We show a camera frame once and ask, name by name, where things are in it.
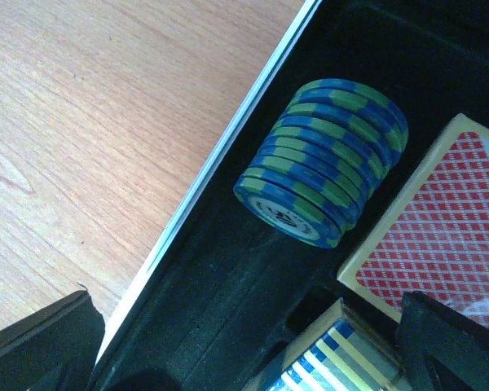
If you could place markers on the aluminium poker case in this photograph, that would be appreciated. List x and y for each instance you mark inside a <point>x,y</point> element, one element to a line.
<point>222,292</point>

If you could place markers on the blue playing card box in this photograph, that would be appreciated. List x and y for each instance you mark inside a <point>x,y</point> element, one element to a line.
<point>338,351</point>

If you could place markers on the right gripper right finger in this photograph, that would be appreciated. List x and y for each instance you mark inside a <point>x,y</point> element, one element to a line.
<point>441,349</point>

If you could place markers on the red playing card deck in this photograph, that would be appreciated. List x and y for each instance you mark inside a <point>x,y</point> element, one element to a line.
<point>434,237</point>

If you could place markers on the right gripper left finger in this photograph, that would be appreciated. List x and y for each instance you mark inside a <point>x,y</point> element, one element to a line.
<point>54,348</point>

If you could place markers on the teal poker chip stack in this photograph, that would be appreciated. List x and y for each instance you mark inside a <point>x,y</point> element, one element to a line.
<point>310,185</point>
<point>356,114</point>

